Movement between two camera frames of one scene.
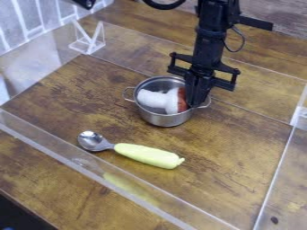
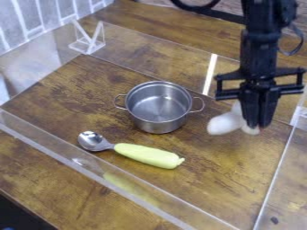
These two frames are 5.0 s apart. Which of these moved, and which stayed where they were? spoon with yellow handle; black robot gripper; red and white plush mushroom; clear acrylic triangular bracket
Moved: red and white plush mushroom; black robot gripper
Stayed: clear acrylic triangular bracket; spoon with yellow handle
